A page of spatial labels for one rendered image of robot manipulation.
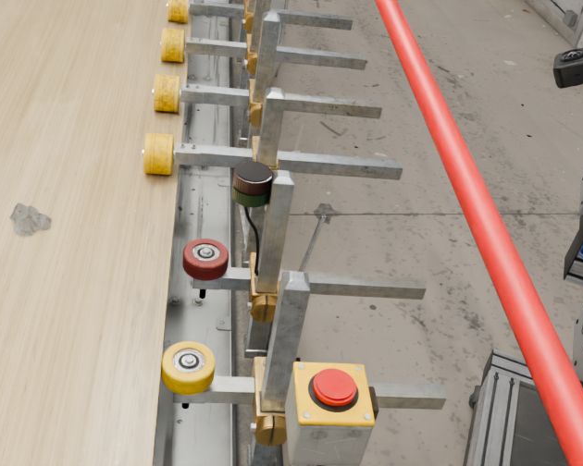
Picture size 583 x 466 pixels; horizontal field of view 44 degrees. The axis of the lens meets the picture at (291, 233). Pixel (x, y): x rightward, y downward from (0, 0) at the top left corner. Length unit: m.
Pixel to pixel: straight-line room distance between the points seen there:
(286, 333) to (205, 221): 0.87
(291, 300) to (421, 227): 2.09
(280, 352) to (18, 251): 0.52
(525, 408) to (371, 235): 1.04
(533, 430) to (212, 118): 1.28
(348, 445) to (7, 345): 0.61
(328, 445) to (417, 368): 1.75
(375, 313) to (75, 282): 1.50
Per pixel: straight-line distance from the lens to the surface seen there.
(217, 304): 1.59
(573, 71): 0.84
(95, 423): 1.04
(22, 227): 1.33
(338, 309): 2.53
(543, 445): 2.11
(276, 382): 1.05
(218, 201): 1.88
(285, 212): 1.15
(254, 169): 1.13
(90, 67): 1.86
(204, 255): 1.27
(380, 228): 2.93
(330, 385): 0.67
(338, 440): 0.68
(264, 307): 1.26
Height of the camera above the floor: 1.74
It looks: 38 degrees down
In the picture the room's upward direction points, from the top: 10 degrees clockwise
